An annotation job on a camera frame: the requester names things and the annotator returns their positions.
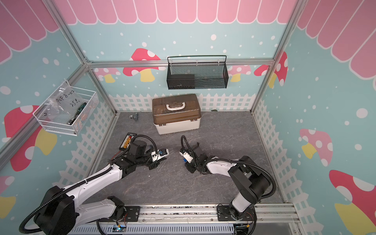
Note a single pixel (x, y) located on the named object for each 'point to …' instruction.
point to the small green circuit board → (115, 228)
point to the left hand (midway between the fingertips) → (163, 157)
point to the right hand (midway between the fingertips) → (187, 162)
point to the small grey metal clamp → (135, 117)
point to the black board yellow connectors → (127, 141)
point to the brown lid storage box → (176, 113)
